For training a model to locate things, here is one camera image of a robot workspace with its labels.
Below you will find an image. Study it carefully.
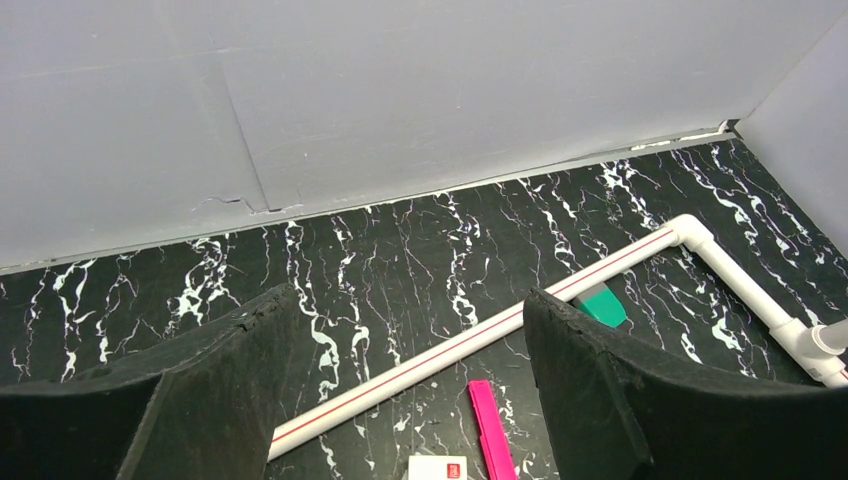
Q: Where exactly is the pink rectangular bar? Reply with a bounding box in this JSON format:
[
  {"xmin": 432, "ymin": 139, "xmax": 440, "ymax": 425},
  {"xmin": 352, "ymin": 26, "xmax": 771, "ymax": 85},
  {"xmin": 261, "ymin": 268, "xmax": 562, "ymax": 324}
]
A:
[{"xmin": 468, "ymin": 380, "xmax": 517, "ymax": 480}]

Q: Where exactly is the green square block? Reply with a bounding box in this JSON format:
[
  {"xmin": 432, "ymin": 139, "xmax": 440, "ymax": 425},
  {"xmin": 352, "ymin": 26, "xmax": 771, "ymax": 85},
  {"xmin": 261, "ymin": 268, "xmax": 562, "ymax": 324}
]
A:
[{"xmin": 571, "ymin": 283, "xmax": 627, "ymax": 328}]

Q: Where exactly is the beige small cardboard box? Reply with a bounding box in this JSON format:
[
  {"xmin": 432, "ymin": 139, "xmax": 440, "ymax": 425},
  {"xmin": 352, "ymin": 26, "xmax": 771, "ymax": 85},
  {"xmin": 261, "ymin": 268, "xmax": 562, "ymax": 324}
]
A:
[{"xmin": 405, "ymin": 455, "xmax": 468, "ymax": 480}]

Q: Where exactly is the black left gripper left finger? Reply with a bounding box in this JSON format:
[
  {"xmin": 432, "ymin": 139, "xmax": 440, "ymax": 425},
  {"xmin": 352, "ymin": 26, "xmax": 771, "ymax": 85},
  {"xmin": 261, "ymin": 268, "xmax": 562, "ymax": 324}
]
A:
[{"xmin": 1, "ymin": 284, "xmax": 300, "ymax": 479}]

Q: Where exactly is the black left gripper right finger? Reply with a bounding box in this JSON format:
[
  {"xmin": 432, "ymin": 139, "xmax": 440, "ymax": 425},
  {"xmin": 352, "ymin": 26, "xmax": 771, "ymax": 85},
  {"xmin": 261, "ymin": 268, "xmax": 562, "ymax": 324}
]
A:
[{"xmin": 523, "ymin": 290, "xmax": 847, "ymax": 479}]

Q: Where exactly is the white PVC pipe frame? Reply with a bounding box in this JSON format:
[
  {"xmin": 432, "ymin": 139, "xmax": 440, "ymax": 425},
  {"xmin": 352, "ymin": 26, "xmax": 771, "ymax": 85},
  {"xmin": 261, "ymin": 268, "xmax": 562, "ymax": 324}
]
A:
[{"xmin": 267, "ymin": 214, "xmax": 847, "ymax": 460}]

